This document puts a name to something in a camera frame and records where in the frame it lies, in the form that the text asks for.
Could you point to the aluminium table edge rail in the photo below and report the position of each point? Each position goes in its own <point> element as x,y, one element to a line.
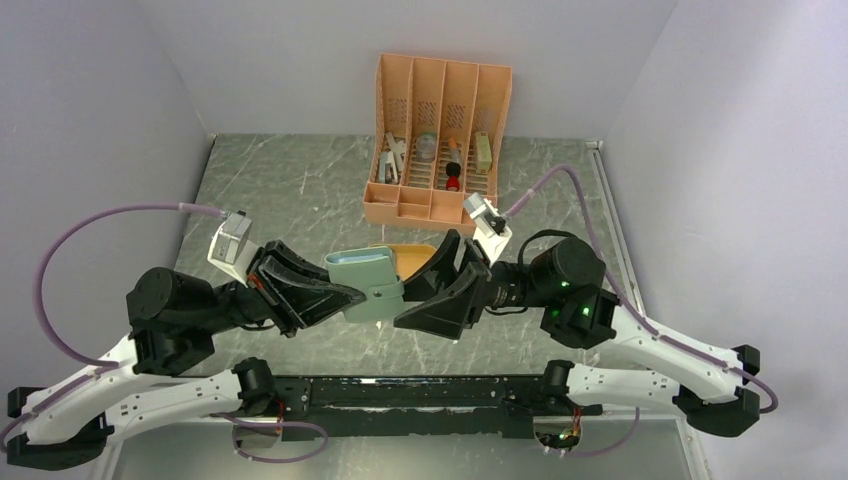
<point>625,265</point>

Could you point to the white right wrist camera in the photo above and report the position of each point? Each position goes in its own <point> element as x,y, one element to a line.
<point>491,230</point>

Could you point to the clear tape roll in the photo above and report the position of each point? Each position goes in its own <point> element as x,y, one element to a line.
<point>425,147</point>

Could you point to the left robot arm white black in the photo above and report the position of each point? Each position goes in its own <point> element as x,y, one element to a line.
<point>174,318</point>

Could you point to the mint green card holder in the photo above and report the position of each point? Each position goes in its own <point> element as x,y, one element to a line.
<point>371,271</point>

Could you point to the grey stapler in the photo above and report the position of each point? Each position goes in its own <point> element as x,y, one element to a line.
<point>391,160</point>

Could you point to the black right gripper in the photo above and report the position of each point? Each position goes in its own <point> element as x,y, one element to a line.
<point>456,306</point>

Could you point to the orange desk file organizer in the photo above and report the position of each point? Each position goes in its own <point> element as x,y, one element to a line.
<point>452,99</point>

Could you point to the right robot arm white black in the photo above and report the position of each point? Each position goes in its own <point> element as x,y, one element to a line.
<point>708,386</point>

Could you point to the pale green eraser box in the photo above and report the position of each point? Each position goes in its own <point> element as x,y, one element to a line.
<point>483,153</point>

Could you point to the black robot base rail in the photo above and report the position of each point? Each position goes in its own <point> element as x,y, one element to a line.
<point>346,406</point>

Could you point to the yellow oval tray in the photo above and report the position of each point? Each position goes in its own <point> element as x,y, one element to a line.
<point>409,258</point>

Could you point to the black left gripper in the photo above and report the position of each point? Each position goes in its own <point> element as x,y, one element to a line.
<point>293,297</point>

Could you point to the red black marker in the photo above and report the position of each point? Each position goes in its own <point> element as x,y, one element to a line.
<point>453,168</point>

